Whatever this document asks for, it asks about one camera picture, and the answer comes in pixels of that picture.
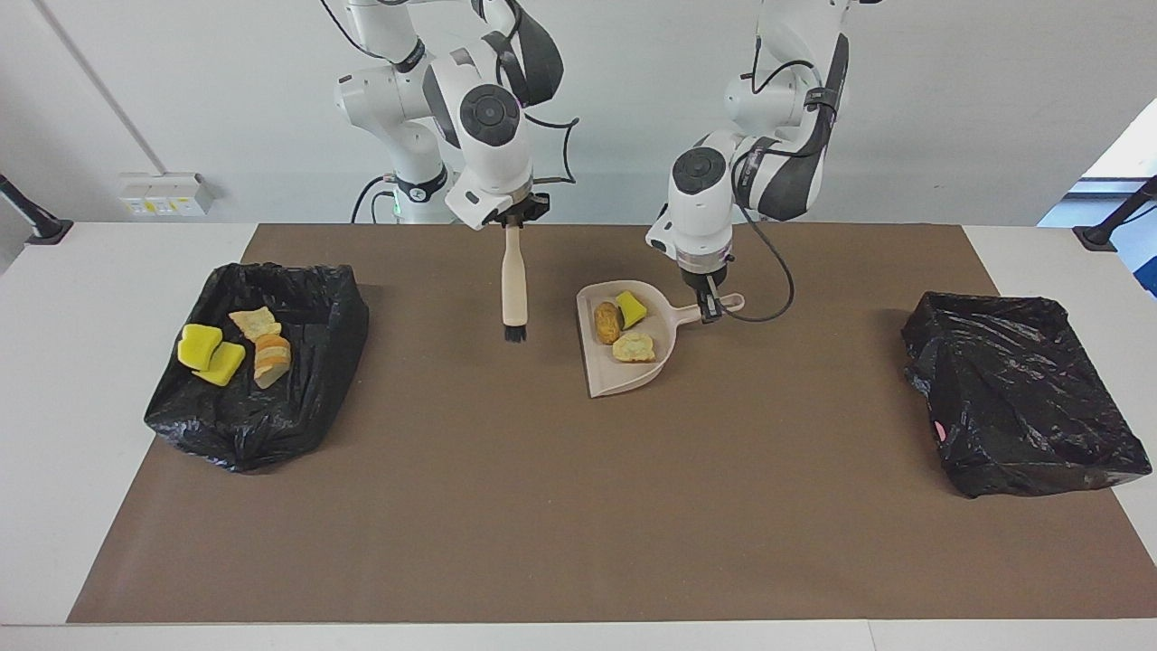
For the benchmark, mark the round beige bread piece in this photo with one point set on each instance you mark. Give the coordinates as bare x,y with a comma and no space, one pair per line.
634,348

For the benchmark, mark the rounded yellow sponge chunk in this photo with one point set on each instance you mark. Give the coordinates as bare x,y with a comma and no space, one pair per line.
197,348

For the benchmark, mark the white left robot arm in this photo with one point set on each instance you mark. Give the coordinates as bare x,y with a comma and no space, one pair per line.
700,208

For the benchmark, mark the brown bread roll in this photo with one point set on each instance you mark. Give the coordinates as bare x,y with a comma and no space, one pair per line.
607,324

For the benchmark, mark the notched yellow sponge chunk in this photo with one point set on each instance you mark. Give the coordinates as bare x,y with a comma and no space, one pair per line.
224,366

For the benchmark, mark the beige hand brush black bristles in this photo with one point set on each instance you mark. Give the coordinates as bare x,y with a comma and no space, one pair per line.
513,280

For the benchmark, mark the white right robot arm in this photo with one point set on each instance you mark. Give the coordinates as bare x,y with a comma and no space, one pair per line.
493,145

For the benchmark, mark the small yellow sponge wedge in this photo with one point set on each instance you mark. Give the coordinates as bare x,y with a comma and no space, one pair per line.
632,310

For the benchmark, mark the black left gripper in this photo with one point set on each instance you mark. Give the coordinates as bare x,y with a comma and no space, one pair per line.
707,278

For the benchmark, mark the beige bread chunk orange crust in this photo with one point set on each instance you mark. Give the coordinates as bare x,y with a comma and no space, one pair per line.
271,360

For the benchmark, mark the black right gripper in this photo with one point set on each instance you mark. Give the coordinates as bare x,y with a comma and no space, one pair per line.
524,210

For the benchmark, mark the brown table mat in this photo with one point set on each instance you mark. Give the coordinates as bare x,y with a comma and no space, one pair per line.
542,542

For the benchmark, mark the white wall socket strip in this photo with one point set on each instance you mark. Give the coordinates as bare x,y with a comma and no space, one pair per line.
167,194

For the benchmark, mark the black bin bag pink spot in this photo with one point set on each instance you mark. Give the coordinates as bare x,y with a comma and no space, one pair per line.
1021,398

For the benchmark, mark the beige plastic dustpan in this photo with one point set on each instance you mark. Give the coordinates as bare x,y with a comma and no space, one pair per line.
624,375

